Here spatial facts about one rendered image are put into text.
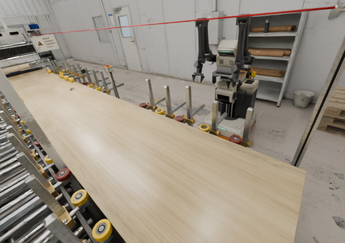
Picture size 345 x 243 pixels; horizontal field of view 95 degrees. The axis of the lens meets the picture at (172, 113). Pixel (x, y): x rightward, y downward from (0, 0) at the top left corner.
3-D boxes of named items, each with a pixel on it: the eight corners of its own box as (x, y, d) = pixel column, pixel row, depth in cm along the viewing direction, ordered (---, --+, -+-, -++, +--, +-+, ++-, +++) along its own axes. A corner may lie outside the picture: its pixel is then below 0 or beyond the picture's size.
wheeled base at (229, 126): (219, 113, 297) (220, 101, 284) (255, 123, 259) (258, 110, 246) (200, 132, 256) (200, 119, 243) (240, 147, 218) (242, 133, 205)
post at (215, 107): (212, 145, 146) (214, 99, 121) (216, 147, 144) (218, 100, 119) (211, 148, 144) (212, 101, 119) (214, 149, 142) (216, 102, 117)
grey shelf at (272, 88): (239, 90, 378) (249, 13, 297) (283, 97, 325) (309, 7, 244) (231, 97, 351) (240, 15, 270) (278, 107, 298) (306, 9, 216)
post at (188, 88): (190, 130, 157) (187, 84, 132) (193, 131, 155) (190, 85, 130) (188, 132, 155) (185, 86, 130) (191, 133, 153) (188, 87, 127)
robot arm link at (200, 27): (207, 18, 158) (197, 19, 164) (204, 18, 154) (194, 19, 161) (207, 61, 181) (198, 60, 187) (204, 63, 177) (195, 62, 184)
